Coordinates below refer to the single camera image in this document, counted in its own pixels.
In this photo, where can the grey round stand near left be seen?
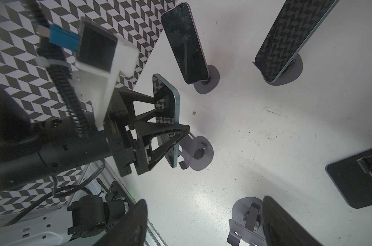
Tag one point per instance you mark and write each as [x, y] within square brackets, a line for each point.
[197, 152]

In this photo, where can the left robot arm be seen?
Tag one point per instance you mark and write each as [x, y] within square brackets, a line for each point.
[101, 122]

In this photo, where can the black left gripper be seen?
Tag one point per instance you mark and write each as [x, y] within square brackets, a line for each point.
[155, 141]

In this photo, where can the teal-edged phone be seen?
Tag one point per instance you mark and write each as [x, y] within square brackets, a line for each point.
[294, 25]
[167, 102]

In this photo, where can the purple-edged phone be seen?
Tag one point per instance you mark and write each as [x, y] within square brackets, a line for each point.
[179, 27]

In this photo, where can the grey round stand far-left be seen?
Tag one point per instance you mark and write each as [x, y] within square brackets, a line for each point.
[207, 86]

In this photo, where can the grey round stand centre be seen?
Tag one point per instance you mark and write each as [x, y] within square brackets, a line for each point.
[247, 223]

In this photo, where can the black flat stand front right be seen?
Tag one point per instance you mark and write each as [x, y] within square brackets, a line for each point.
[352, 177]

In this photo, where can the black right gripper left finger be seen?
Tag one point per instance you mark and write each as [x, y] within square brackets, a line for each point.
[130, 230]

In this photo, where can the grey round stand middle back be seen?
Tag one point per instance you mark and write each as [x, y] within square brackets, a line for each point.
[292, 72]

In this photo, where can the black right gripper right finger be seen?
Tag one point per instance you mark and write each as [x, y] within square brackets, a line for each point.
[281, 229]

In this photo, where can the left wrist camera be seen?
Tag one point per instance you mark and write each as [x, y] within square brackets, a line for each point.
[97, 50]

